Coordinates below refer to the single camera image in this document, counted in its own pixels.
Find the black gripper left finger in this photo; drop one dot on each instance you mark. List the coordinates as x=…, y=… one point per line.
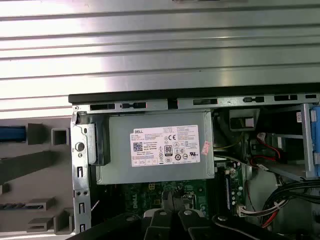
x=157, y=225

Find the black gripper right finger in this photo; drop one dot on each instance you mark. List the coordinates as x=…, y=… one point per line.
x=195, y=225

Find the hard disk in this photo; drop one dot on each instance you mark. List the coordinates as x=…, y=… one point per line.
x=12, y=133

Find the green motherboard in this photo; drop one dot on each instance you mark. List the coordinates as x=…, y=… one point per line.
x=195, y=185

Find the grey power supply unit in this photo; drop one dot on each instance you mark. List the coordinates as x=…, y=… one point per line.
x=120, y=170

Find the black open PC case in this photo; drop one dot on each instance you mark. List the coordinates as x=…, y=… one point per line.
x=82, y=175

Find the grey parts rack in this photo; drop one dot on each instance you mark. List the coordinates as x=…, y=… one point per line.
x=37, y=175

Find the blue plastic drive latch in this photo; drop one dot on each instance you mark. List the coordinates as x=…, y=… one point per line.
x=315, y=140

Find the silver optical drive cage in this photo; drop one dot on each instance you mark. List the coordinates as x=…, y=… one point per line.
x=303, y=125

